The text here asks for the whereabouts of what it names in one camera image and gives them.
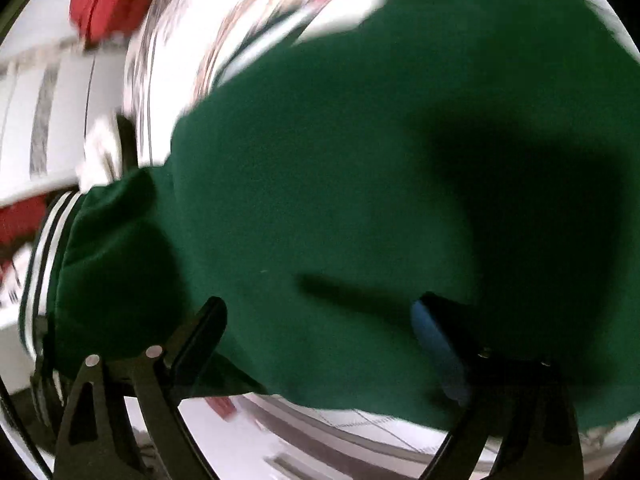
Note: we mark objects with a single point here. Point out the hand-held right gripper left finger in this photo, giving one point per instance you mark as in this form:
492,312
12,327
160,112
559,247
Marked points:
200,330

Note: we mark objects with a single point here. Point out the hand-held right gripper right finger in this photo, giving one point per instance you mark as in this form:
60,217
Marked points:
435,340

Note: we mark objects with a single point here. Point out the green and white varsity jacket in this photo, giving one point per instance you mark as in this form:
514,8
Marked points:
350,185

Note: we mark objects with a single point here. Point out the hanging red clothes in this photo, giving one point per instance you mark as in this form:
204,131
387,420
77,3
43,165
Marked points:
20,220

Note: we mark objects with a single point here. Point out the pale floral quilted mat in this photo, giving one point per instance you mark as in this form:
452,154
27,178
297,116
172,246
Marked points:
375,440

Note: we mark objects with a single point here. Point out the white sliding-door wardrobe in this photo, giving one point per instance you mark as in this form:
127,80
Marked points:
65,110

